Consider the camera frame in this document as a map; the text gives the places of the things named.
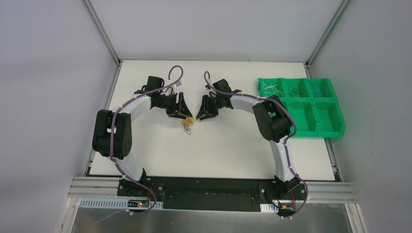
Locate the aluminium frame rail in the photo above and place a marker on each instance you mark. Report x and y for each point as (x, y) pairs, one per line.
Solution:
(106, 187)

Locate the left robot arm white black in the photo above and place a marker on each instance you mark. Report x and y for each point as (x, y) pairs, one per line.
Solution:
(112, 136)

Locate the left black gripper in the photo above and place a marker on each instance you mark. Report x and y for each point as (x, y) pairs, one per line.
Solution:
(175, 105)

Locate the green divided plastic bin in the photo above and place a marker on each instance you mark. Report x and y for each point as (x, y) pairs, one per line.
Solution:
(312, 104)

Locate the left control circuit board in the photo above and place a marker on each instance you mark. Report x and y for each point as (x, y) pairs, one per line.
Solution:
(138, 204)

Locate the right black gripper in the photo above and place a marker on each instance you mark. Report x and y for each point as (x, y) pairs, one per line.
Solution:
(208, 107)

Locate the right control circuit board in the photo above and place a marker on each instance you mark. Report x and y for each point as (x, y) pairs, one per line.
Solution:
(290, 208)

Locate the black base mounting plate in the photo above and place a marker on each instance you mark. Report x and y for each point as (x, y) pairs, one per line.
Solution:
(208, 194)

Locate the control circuit board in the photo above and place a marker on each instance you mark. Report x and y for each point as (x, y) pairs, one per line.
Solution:
(290, 208)
(138, 204)

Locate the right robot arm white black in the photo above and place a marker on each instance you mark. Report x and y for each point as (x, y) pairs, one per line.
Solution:
(273, 121)

